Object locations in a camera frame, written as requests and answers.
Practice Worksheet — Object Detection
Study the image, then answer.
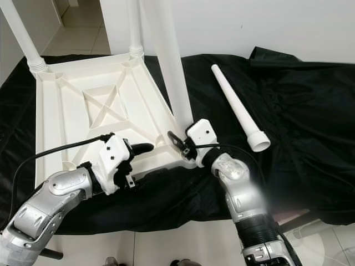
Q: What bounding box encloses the grey robot right leg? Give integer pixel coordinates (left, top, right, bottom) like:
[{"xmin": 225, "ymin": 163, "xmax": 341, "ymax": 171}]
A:
[{"xmin": 169, "ymin": 259, "xmax": 201, "ymax": 266}]

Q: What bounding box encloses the black cloth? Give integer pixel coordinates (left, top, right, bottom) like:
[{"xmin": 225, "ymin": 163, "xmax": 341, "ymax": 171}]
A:
[{"xmin": 0, "ymin": 46, "xmax": 355, "ymax": 233}]

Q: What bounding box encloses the white door frame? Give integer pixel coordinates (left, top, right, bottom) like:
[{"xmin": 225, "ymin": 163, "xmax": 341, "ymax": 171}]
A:
[{"xmin": 58, "ymin": 0, "xmax": 81, "ymax": 25}]

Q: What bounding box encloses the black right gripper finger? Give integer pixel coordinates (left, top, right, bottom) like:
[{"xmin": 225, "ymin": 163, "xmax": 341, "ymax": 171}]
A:
[{"xmin": 168, "ymin": 131, "xmax": 187, "ymax": 156}]

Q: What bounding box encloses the white plastic table top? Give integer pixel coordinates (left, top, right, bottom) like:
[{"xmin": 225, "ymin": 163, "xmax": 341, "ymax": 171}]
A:
[{"xmin": 33, "ymin": 53, "xmax": 200, "ymax": 192}]

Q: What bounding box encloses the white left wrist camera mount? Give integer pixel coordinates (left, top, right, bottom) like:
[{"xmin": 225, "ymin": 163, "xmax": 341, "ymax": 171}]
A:
[{"xmin": 100, "ymin": 135, "xmax": 135, "ymax": 195}]

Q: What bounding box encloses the pink sheet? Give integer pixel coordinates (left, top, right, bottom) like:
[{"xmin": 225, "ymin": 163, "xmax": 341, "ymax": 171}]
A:
[{"xmin": 277, "ymin": 209, "xmax": 312, "ymax": 218}]

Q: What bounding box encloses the black metal stand leg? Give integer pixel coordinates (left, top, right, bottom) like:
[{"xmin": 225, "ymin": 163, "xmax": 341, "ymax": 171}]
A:
[
  {"xmin": 283, "ymin": 213, "xmax": 334, "ymax": 234},
  {"xmin": 41, "ymin": 249, "xmax": 65, "ymax": 260}
]

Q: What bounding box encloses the white round lamp base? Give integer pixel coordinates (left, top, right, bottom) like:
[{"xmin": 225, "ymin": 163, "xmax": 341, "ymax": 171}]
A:
[{"xmin": 288, "ymin": 221, "xmax": 355, "ymax": 266}]

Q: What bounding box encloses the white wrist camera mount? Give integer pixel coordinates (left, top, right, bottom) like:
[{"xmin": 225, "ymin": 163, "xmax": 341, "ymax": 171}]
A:
[
  {"xmin": 186, "ymin": 118, "xmax": 218, "ymax": 167},
  {"xmin": 100, "ymin": 135, "xmax": 135, "ymax": 195}
]

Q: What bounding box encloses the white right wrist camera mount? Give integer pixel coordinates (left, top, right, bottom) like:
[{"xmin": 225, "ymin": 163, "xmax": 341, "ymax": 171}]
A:
[{"xmin": 186, "ymin": 118, "xmax": 218, "ymax": 167}]

